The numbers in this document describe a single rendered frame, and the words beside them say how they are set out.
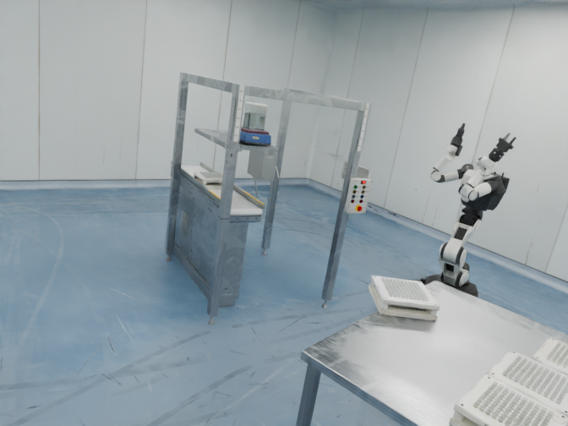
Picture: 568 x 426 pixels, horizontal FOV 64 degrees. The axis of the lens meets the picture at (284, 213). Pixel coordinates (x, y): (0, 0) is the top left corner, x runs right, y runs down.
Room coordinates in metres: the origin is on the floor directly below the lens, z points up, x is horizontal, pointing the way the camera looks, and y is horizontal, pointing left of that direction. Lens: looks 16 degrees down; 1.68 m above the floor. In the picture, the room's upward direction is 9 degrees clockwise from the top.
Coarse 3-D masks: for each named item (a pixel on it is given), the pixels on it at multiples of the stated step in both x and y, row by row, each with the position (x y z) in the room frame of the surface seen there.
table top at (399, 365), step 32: (448, 288) 2.12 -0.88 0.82; (384, 320) 1.67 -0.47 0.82; (416, 320) 1.72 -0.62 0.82; (448, 320) 1.76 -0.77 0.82; (480, 320) 1.81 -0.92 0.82; (512, 320) 1.86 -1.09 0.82; (320, 352) 1.37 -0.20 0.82; (352, 352) 1.40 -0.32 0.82; (384, 352) 1.43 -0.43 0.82; (416, 352) 1.46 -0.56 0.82; (448, 352) 1.50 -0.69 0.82; (480, 352) 1.54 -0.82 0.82; (352, 384) 1.23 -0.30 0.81; (384, 384) 1.25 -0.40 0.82; (416, 384) 1.27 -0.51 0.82; (448, 384) 1.30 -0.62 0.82; (416, 416) 1.12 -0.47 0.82; (448, 416) 1.14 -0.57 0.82
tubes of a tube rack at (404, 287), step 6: (390, 282) 1.89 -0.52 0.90; (396, 282) 1.89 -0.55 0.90; (402, 282) 1.90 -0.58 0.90; (408, 282) 1.91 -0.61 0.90; (390, 288) 1.82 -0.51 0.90; (402, 288) 1.84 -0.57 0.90; (408, 288) 1.85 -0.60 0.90; (414, 288) 1.86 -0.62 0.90; (402, 294) 1.78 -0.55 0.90; (408, 294) 1.80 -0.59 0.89; (414, 294) 1.79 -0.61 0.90; (420, 294) 1.80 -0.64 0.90
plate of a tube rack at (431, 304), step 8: (376, 280) 1.91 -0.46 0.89; (408, 280) 1.97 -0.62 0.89; (376, 288) 1.84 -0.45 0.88; (384, 288) 1.83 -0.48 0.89; (424, 288) 1.90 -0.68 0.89; (384, 296) 1.75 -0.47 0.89; (416, 296) 1.80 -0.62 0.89; (400, 304) 1.72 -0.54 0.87; (408, 304) 1.73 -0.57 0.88; (416, 304) 1.73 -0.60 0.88; (424, 304) 1.73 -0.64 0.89; (432, 304) 1.74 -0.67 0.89
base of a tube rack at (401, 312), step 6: (372, 288) 1.91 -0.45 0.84; (372, 294) 1.88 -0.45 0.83; (378, 294) 1.86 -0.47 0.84; (378, 300) 1.80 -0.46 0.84; (378, 306) 1.76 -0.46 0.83; (390, 306) 1.76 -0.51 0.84; (402, 306) 1.78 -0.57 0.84; (384, 312) 1.72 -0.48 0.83; (390, 312) 1.72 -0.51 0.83; (396, 312) 1.72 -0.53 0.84; (402, 312) 1.72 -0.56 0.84; (408, 312) 1.73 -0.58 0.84; (414, 312) 1.74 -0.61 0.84; (420, 312) 1.75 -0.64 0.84; (426, 312) 1.76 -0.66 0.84; (414, 318) 1.73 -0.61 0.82; (420, 318) 1.73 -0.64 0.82; (426, 318) 1.73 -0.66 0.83; (432, 318) 1.73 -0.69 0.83
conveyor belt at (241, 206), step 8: (184, 168) 3.91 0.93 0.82; (192, 168) 3.96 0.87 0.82; (200, 168) 4.02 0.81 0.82; (216, 192) 3.28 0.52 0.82; (232, 200) 3.12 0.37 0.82; (240, 200) 3.15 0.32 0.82; (248, 200) 3.18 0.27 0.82; (232, 208) 2.93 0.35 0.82; (240, 208) 2.96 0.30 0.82; (248, 208) 2.99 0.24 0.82; (256, 208) 3.02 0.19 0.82
